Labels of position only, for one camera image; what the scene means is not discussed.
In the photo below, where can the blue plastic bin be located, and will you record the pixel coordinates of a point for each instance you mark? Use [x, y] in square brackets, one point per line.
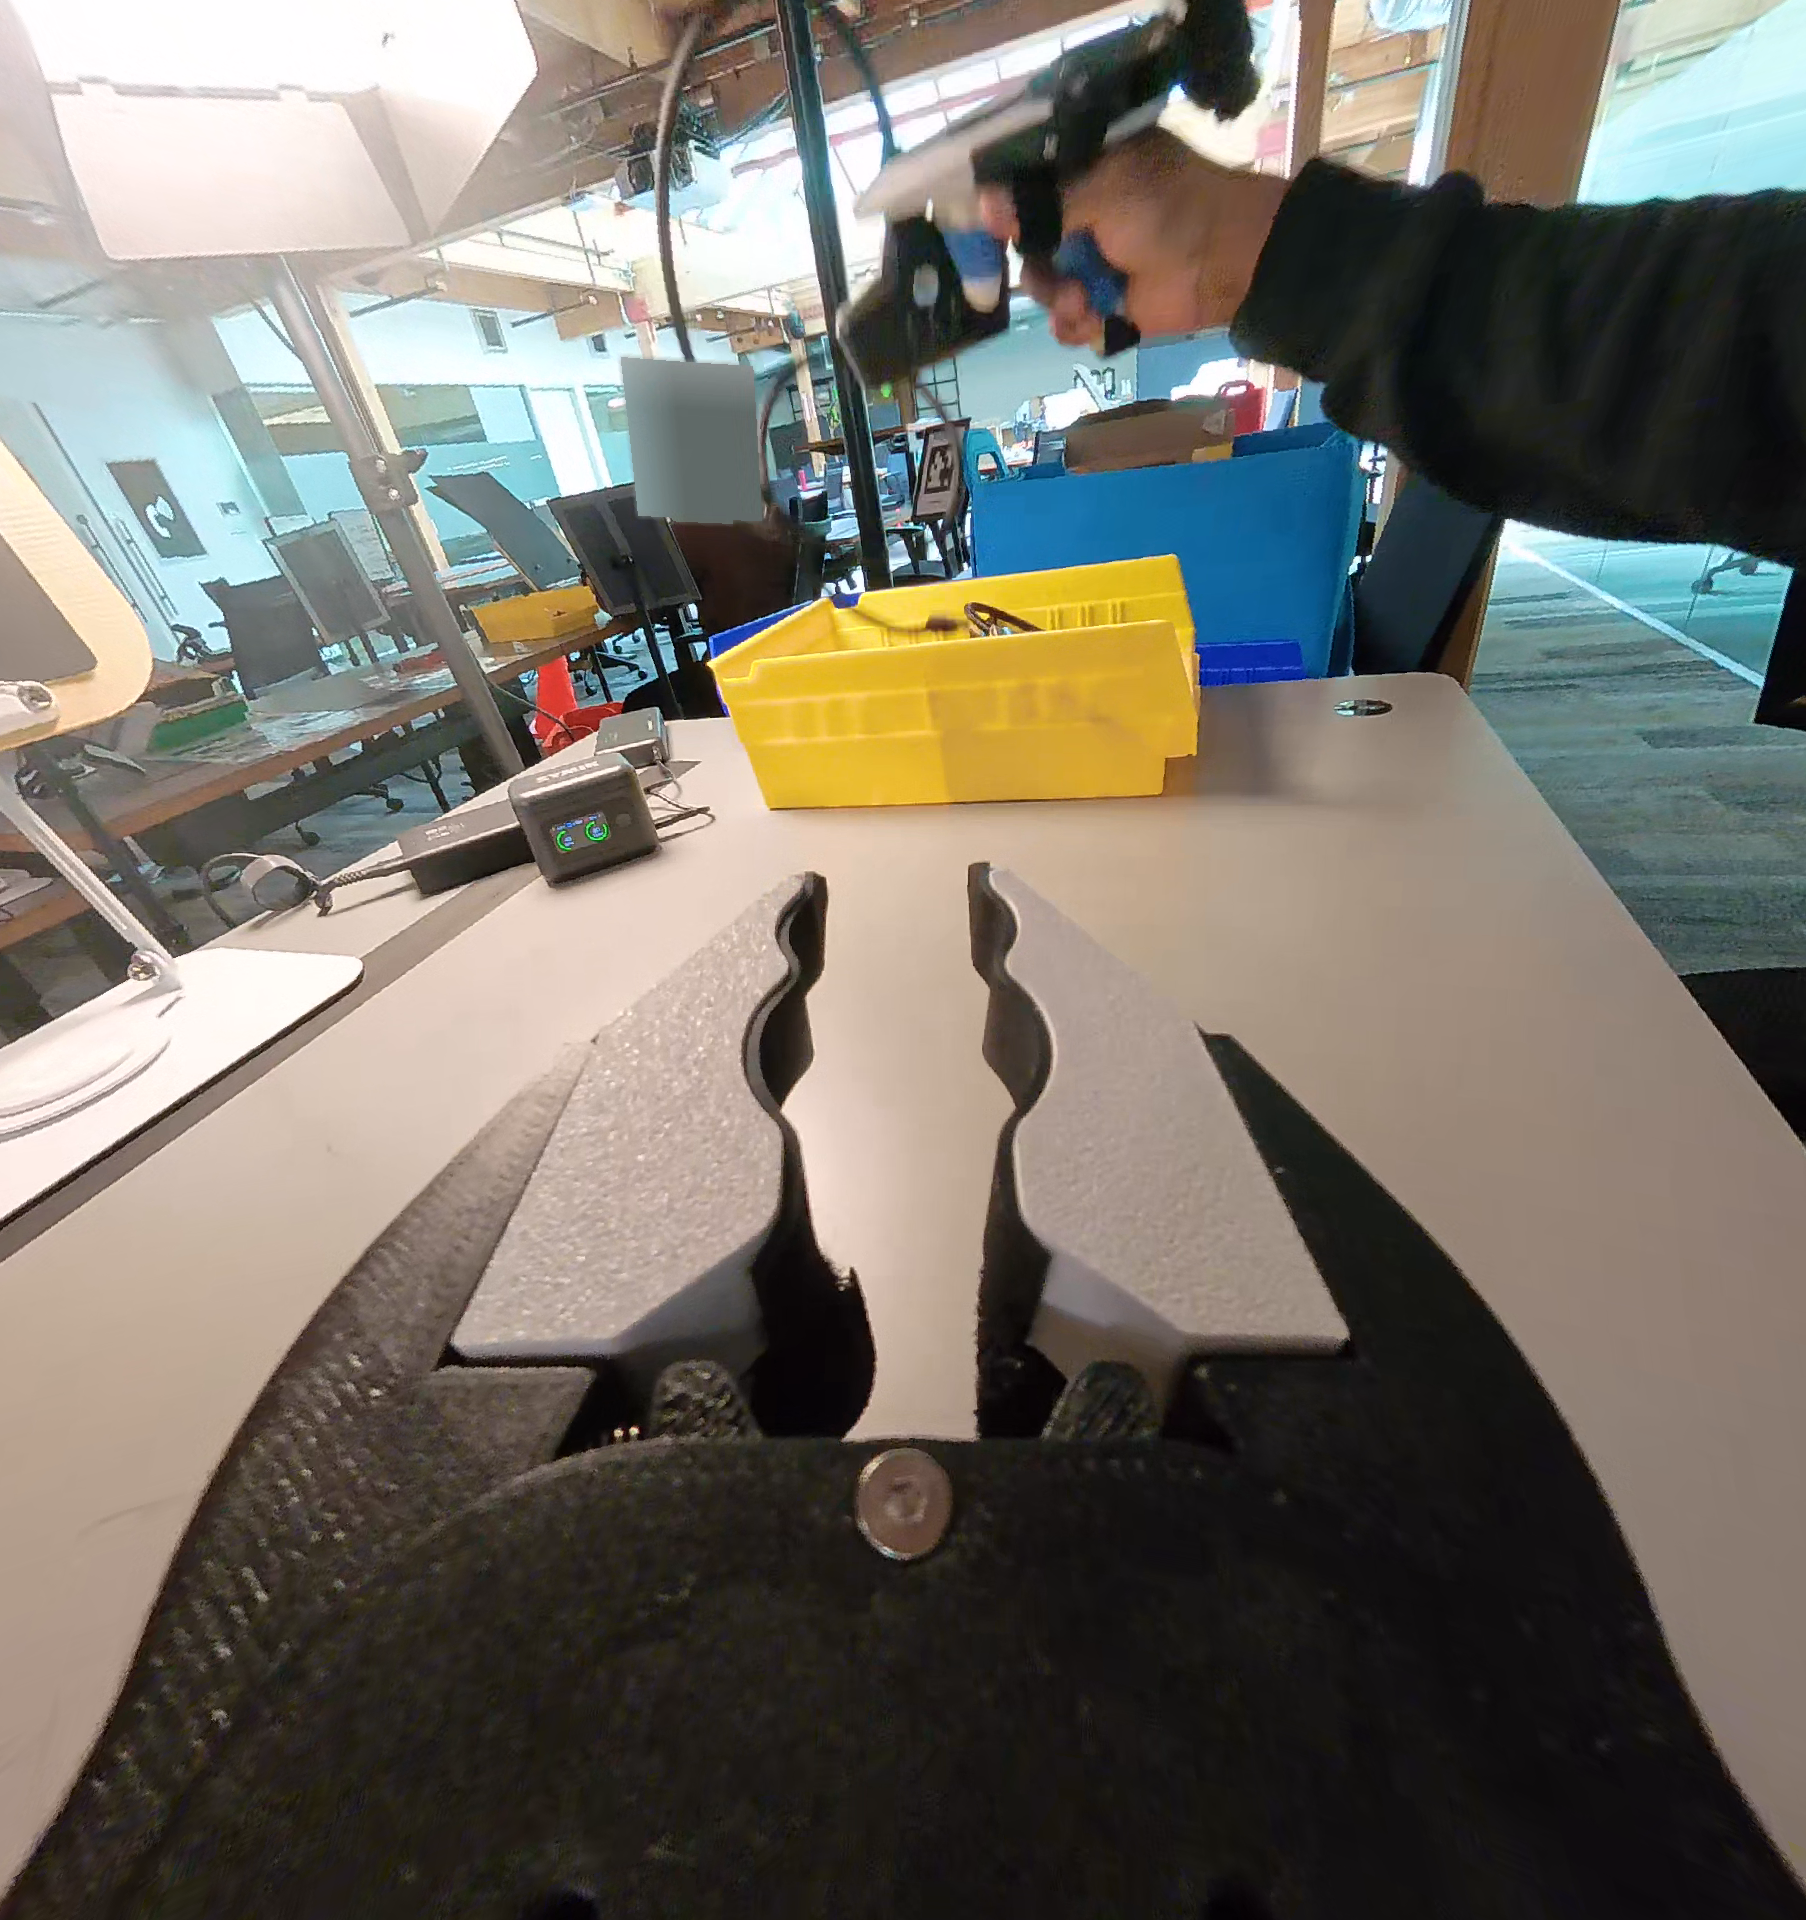
[1247, 664]

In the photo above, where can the background work table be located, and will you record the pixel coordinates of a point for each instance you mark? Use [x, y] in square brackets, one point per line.
[318, 721]

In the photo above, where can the yellow plastic bin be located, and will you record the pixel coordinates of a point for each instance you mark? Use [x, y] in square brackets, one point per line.
[963, 721]

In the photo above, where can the wooden post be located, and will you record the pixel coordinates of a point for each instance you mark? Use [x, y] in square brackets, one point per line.
[1518, 91]

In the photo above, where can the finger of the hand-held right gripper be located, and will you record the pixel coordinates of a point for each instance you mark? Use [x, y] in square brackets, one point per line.
[947, 150]

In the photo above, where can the black white marker tag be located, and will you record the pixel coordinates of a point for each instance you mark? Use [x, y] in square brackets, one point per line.
[940, 473]

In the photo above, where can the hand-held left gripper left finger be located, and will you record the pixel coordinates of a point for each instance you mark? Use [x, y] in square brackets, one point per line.
[633, 1186]

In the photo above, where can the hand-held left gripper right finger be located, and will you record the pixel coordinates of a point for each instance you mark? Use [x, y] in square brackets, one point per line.
[1157, 1186]

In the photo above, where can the dark blue chair back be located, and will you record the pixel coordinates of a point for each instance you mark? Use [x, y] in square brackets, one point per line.
[1428, 572]

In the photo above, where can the orange traffic cone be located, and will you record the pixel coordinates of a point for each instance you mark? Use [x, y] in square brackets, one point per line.
[555, 703]

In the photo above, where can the black power adapter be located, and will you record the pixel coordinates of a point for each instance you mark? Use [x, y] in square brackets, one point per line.
[460, 853]

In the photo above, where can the black office chair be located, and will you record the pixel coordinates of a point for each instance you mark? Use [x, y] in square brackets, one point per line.
[1789, 1050]

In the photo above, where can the person's right hand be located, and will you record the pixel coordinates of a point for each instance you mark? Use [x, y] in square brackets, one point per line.
[1188, 240]

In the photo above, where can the cardboard box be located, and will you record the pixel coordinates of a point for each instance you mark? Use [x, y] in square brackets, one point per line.
[1143, 436]

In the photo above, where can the grey light stand pole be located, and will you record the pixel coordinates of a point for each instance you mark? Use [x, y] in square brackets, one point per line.
[378, 495]

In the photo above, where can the yellow box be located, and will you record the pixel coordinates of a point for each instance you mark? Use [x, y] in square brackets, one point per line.
[536, 615]

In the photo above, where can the grey power bank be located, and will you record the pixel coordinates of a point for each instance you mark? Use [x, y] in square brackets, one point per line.
[588, 827]

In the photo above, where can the led studio light panel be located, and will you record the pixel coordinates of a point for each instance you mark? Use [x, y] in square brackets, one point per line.
[243, 121]

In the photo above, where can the white stand clear legs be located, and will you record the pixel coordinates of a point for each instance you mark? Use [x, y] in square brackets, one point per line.
[168, 1005]

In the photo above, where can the black music stand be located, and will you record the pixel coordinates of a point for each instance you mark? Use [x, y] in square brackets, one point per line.
[626, 549]

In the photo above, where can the black white logo sign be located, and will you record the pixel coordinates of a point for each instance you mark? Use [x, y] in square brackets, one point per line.
[153, 511]

